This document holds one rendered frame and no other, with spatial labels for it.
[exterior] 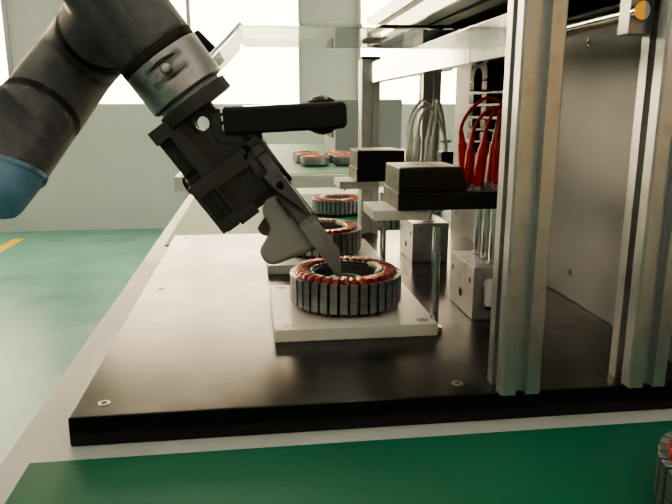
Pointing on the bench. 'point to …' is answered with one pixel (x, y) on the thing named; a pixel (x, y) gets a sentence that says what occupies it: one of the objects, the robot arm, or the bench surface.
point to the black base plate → (321, 359)
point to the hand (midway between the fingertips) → (336, 252)
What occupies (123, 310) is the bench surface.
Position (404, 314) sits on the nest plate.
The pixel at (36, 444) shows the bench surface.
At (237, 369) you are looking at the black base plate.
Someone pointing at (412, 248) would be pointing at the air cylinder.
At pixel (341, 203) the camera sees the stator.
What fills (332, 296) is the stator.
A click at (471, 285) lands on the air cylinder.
